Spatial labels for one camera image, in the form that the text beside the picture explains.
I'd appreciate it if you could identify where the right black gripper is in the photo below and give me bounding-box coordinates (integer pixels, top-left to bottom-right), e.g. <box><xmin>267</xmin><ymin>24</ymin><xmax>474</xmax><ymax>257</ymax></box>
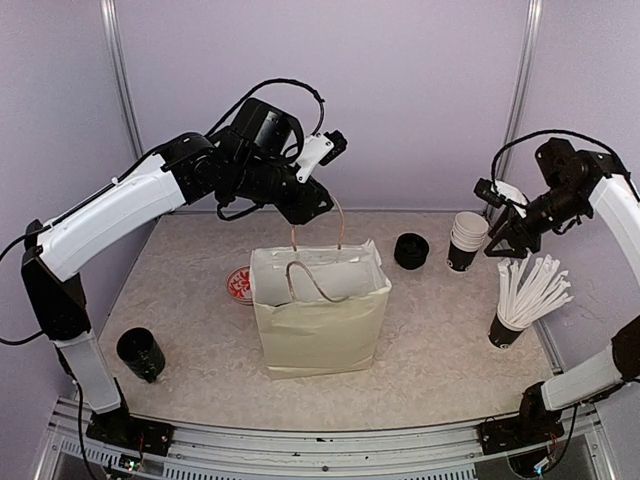
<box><xmin>487</xmin><ymin>181</ymin><xmax>592</xmax><ymax>257</ymax></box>

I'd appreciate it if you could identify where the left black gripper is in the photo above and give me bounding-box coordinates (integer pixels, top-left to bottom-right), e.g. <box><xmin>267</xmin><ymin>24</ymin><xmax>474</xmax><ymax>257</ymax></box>
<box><xmin>231</xmin><ymin>153</ymin><xmax>336</xmax><ymax>225</ymax></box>

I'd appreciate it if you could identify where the stack of paper cups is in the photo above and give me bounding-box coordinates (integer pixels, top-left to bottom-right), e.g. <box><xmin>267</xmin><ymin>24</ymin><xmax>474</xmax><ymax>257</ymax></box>
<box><xmin>447</xmin><ymin>211</ymin><xmax>489</xmax><ymax>273</ymax></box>

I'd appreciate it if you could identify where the beige paper bag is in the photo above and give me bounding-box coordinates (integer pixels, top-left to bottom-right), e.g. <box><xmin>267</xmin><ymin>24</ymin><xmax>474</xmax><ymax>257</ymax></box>
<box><xmin>249</xmin><ymin>196</ymin><xmax>392</xmax><ymax>381</ymax></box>

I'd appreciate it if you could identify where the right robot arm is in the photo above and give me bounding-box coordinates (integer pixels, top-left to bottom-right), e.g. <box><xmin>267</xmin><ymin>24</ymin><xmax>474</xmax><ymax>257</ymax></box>
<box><xmin>474</xmin><ymin>129</ymin><xmax>639</xmax><ymax>444</ymax></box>

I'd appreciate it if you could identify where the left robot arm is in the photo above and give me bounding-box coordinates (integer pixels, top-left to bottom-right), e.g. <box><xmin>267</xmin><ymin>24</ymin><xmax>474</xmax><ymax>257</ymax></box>
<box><xmin>18</xmin><ymin>92</ymin><xmax>347</xmax><ymax>445</ymax></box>

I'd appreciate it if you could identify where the bundle of white straws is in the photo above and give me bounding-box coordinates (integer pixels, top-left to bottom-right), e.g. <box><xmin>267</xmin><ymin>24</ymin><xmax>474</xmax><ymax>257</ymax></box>
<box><xmin>496</xmin><ymin>255</ymin><xmax>573</xmax><ymax>332</ymax></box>

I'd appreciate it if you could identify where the stack of black lids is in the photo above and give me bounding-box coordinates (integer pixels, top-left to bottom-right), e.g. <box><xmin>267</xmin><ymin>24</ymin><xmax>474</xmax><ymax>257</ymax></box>
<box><xmin>394</xmin><ymin>232</ymin><xmax>430</xmax><ymax>270</ymax></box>

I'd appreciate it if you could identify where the cup holding straws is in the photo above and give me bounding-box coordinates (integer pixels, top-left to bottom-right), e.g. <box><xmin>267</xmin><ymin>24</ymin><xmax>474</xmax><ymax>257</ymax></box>
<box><xmin>488</xmin><ymin>313</ymin><xmax>527</xmax><ymax>349</ymax></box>

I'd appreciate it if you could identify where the red white patterned bowl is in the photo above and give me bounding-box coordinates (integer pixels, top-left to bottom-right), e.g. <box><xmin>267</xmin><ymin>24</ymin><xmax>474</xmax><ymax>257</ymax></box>
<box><xmin>225</xmin><ymin>266</ymin><xmax>253</xmax><ymax>306</ymax></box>

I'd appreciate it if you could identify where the dark green black can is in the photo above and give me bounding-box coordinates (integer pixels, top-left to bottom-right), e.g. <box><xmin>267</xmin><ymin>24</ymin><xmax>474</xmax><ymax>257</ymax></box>
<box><xmin>116</xmin><ymin>327</ymin><xmax>166</xmax><ymax>383</ymax></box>

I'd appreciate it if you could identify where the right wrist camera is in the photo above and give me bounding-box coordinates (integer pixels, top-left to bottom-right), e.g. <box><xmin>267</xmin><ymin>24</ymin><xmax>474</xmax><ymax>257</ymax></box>
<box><xmin>474</xmin><ymin>178</ymin><xmax>529</xmax><ymax>208</ymax></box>

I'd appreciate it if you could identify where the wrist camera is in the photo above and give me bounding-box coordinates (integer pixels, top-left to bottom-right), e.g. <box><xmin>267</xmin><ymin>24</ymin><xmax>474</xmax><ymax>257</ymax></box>
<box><xmin>474</xmin><ymin>178</ymin><xmax>529</xmax><ymax>208</ymax></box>
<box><xmin>294</xmin><ymin>130</ymin><xmax>348</xmax><ymax>184</ymax></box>

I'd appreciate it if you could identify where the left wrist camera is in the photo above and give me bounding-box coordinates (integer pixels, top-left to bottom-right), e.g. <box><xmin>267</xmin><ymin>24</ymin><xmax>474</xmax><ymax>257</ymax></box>
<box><xmin>294</xmin><ymin>130</ymin><xmax>348</xmax><ymax>184</ymax></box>

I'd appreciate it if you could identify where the right corner metal post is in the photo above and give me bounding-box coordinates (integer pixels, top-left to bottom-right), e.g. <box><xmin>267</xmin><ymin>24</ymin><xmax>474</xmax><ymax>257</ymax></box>
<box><xmin>502</xmin><ymin>0</ymin><xmax>544</xmax><ymax>146</ymax></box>

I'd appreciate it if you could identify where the corner metal post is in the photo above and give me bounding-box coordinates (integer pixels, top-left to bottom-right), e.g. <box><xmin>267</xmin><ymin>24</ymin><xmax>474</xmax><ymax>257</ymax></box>
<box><xmin>502</xmin><ymin>0</ymin><xmax>544</xmax><ymax>146</ymax></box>
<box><xmin>100</xmin><ymin>0</ymin><xmax>143</xmax><ymax>158</ymax></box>

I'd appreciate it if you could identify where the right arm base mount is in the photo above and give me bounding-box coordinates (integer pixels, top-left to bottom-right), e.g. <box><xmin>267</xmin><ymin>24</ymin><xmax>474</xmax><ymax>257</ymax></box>
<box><xmin>477</xmin><ymin>382</ymin><xmax>565</xmax><ymax>455</ymax></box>

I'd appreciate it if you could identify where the aluminium front rail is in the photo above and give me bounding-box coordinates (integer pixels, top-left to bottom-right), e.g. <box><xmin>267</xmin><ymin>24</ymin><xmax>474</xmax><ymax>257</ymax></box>
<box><xmin>32</xmin><ymin>397</ymin><xmax>622</xmax><ymax>479</ymax></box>

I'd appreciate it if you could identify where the left corner metal post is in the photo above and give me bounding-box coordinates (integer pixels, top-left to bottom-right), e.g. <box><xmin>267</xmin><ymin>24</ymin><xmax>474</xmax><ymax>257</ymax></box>
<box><xmin>100</xmin><ymin>0</ymin><xmax>143</xmax><ymax>158</ymax></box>

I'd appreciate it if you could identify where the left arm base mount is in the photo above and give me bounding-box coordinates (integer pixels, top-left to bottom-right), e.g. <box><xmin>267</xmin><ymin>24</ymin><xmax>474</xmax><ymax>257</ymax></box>
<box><xmin>86</xmin><ymin>379</ymin><xmax>175</xmax><ymax>457</ymax></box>

